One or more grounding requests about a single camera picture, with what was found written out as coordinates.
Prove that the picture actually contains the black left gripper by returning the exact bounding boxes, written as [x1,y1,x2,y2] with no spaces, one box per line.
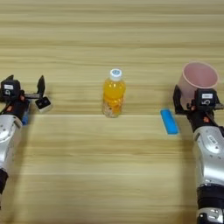
[0,74,46,120]

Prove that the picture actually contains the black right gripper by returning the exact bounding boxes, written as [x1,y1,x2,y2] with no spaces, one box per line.
[172,84,224,133]

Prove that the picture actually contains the blue block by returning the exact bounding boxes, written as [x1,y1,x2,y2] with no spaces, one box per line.
[159,108,180,136]

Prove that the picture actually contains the pink plastic cup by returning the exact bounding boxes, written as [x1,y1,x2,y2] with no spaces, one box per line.
[176,60,220,110]

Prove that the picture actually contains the small black white cube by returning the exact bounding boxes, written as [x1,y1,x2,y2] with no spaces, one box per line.
[34,96,53,115]

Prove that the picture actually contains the orange juice bottle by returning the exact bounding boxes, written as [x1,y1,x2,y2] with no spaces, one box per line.
[101,68,127,119]

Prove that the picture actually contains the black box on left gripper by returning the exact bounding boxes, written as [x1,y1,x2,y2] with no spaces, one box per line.
[0,79,21,97]

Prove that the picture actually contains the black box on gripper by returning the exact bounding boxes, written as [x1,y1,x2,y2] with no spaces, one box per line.
[194,87,219,108]
[0,79,21,97]

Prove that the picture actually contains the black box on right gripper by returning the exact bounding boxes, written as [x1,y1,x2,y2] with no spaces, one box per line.
[194,87,219,108]

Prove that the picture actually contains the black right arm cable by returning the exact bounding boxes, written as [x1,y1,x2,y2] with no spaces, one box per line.
[208,112,224,130]

